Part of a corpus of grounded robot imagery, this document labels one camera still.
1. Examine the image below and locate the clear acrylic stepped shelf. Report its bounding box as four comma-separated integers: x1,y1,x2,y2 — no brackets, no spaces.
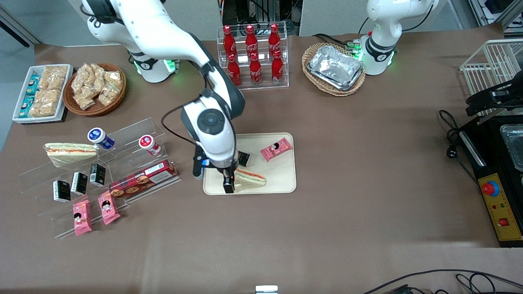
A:
18,117,181,240

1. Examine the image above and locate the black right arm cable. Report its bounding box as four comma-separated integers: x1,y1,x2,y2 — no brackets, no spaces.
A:
160,61,206,149

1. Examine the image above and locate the black sealing machine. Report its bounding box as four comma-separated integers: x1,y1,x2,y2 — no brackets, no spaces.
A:
457,115,523,248

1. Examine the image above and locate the black floor cable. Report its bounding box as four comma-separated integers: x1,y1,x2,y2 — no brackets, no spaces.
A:
361,268,523,294
455,272,504,294

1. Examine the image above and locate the black equipment rack with cables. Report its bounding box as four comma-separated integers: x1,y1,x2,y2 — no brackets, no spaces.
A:
220,0,304,38

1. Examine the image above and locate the aluminium foil tray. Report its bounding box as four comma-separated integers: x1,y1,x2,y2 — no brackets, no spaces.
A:
307,45,364,87
307,69,365,91

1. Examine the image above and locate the small black carton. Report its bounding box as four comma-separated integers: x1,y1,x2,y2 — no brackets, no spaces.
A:
89,163,107,187
53,180,72,203
70,171,88,196

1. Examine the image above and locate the beige plastic serving tray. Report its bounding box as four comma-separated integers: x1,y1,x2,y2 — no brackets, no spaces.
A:
203,132,297,196

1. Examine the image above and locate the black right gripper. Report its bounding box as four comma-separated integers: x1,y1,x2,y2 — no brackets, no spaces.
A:
202,154,239,195

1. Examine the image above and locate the pink cartoon snack packet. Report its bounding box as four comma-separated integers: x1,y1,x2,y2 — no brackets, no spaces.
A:
260,137,293,163
72,199,93,237
97,190,121,225

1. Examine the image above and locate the white rectangular bin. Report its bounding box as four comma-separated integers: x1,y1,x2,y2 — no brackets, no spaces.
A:
12,64,74,124

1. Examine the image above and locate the black power cable with plug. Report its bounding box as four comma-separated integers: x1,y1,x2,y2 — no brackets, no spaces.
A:
439,109,479,185

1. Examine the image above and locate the blue-lid white bottle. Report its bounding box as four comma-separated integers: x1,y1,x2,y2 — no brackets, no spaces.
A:
87,127,116,150

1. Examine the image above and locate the sandwich orange crust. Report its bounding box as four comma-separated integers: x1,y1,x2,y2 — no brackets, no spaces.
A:
233,168,267,193

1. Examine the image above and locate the red-lid white bottle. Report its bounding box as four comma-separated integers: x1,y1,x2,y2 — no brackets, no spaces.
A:
138,134,162,157

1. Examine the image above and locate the grey metal bar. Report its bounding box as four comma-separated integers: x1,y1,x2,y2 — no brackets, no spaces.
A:
0,4,42,48

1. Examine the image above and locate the metal tray in machine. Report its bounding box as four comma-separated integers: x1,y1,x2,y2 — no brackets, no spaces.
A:
499,124,523,172

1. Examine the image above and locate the yellow control panel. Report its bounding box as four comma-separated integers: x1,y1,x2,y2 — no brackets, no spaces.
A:
478,173,523,242

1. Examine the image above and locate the left arm base cable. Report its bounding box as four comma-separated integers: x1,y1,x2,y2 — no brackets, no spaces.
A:
312,32,362,52

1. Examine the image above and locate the metal frame shelving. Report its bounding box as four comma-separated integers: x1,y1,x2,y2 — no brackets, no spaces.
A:
467,0,523,40

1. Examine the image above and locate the clear bag of puffed snacks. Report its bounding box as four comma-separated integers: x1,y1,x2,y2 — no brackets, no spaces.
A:
72,67,92,94
73,91,97,111
97,83,120,107
83,63,106,85
104,70,123,89

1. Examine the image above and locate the clear acrylic bottle rack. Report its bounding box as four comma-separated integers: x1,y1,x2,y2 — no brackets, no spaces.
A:
216,25,290,92

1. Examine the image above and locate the teal snack packet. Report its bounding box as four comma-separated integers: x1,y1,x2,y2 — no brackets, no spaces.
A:
26,74,40,96
18,96,36,118

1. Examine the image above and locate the beige cracker bag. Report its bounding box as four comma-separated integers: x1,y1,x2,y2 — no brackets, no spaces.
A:
29,89,62,118
40,66,69,91

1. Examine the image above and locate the red cookie box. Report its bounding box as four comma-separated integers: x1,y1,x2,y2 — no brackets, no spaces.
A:
108,159,179,200

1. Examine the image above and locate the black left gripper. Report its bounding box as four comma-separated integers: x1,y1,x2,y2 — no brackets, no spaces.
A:
467,80,523,117

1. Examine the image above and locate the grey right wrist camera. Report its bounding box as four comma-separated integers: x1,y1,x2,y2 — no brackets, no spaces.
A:
193,144,206,181

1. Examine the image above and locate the red cola bottle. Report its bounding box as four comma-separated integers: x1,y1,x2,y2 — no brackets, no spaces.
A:
271,50,285,85
268,23,282,56
222,25,237,58
245,24,259,58
227,53,243,88
249,53,263,87

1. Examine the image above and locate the white wire basket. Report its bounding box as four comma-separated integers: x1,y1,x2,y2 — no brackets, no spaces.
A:
459,38,523,117

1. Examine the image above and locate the wrapped sandwich pale bread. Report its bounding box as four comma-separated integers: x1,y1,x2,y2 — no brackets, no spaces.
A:
43,142,98,168

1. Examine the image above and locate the brown table cover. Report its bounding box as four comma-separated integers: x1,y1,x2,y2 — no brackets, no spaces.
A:
0,22,523,294

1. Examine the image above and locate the dark brown wicker basket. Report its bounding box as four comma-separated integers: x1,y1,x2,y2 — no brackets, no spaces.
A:
63,63,127,117

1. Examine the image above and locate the light tan wicker basket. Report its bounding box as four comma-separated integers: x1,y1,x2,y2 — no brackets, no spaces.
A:
302,42,367,97

